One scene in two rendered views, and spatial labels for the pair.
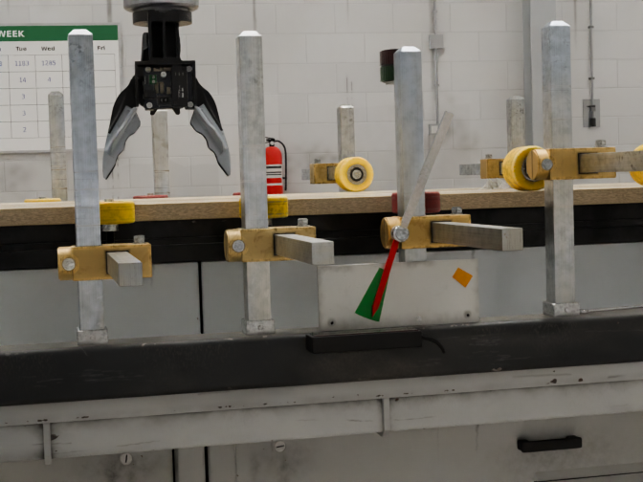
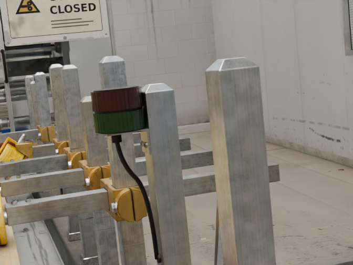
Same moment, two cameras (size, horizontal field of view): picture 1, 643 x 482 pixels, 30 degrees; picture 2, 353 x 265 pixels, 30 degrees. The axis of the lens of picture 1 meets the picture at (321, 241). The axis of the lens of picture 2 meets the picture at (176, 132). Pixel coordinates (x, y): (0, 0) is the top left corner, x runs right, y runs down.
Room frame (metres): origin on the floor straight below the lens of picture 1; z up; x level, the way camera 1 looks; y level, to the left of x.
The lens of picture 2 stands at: (1.91, 0.64, 1.17)
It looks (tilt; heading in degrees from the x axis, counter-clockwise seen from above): 7 degrees down; 267
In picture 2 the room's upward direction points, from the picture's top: 6 degrees counter-clockwise
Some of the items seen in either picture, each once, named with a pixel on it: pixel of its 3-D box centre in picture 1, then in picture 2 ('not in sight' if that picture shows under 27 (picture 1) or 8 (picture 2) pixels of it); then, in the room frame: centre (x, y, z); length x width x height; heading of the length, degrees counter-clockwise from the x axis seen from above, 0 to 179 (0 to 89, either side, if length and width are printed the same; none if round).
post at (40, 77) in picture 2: not in sight; (48, 142); (2.23, -1.60, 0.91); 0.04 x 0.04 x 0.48; 13
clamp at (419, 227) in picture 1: (425, 230); not in sight; (1.89, -0.16, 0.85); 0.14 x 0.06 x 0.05; 103
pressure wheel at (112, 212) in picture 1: (110, 234); not in sight; (1.91, 0.34, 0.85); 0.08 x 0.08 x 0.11
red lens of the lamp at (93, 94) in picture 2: (398, 57); (117, 99); (1.93, -0.13, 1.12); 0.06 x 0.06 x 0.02
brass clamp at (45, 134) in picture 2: not in sight; (46, 132); (2.23, -1.62, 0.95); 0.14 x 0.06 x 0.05; 103
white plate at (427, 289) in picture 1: (399, 294); not in sight; (1.85, -0.12, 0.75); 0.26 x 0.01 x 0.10; 103
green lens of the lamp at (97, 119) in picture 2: (398, 74); (119, 120); (1.93, -0.13, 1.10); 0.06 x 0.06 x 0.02
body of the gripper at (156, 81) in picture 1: (164, 62); not in sight; (1.45, 0.18, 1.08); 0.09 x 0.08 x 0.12; 9
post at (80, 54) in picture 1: (86, 193); not in sight; (1.77, 0.34, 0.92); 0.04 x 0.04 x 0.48; 13
